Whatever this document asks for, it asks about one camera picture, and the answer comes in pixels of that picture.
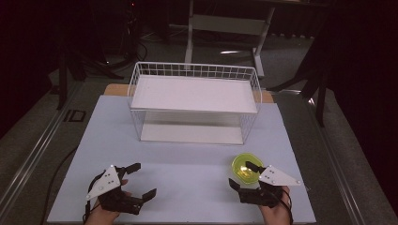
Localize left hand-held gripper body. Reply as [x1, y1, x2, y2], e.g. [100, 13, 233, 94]
[85, 165, 145, 217]

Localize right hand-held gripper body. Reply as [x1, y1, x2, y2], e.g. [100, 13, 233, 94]
[237, 164, 303, 209]

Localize yellow-green plastic bowl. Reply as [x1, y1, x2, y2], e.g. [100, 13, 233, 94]
[231, 152, 266, 186]

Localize person's left hand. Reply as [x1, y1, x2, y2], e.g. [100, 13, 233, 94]
[84, 178, 133, 225]

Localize person's right hand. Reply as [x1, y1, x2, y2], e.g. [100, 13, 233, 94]
[259, 186, 294, 225]

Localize pale blue table sheet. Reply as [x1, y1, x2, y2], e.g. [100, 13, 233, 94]
[46, 95, 317, 225]

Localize black floor socket plate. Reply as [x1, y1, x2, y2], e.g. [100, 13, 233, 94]
[63, 109, 87, 123]

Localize black stand legs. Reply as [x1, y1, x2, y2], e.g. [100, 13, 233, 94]
[55, 31, 125, 111]
[268, 46, 333, 128]

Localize dark curtain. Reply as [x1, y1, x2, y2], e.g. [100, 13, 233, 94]
[0, 0, 64, 139]
[325, 0, 398, 217]

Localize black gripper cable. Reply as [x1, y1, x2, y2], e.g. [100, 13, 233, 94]
[82, 174, 101, 224]
[271, 187, 295, 225]

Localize black floor cable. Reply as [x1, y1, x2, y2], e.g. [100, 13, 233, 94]
[39, 145, 79, 225]

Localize metal floor rail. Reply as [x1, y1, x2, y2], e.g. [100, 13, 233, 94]
[305, 97, 369, 225]
[0, 82, 84, 217]

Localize white wire shelf rack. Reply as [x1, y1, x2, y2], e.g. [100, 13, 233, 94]
[127, 61, 264, 146]

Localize bundle of black cables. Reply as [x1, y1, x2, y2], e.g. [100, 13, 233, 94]
[106, 18, 149, 71]

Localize white metal desk frame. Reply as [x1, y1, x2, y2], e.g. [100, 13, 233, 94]
[183, 0, 277, 79]

